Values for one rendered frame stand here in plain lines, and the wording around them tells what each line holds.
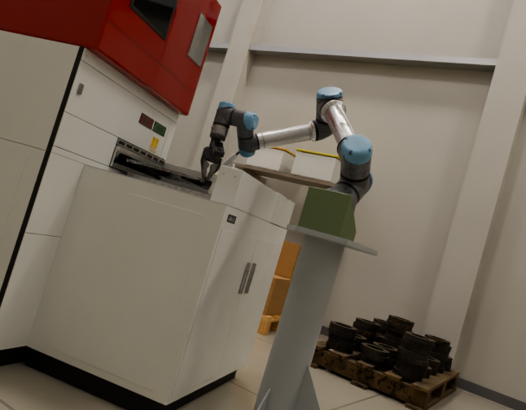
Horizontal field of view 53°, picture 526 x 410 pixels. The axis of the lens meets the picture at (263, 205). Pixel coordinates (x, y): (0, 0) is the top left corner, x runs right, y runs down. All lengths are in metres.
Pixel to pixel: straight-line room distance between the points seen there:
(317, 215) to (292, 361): 0.55
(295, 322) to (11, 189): 1.14
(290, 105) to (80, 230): 4.14
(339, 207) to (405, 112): 3.52
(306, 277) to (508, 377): 3.16
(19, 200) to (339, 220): 1.16
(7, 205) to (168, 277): 0.64
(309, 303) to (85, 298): 0.84
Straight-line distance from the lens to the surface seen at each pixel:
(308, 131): 2.43
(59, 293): 2.20
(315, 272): 1.97
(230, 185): 1.97
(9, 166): 2.14
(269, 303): 4.29
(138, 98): 2.42
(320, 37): 6.17
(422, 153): 5.24
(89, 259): 2.13
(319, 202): 2.01
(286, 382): 2.02
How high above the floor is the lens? 0.75
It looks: 3 degrees up
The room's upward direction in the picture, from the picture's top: 17 degrees clockwise
